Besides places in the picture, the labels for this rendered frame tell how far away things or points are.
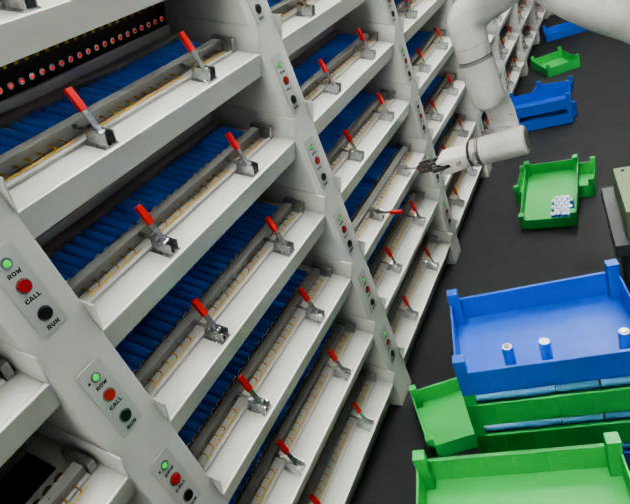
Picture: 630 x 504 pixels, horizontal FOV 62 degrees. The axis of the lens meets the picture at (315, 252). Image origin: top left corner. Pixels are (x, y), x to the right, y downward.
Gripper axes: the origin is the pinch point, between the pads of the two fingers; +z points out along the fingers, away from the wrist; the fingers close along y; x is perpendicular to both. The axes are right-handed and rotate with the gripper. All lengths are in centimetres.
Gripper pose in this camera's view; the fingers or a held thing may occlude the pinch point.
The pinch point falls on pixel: (425, 166)
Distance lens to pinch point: 172.4
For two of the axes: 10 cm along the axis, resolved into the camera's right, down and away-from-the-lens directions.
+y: 4.1, -5.8, 7.0
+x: -4.5, -8.0, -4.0
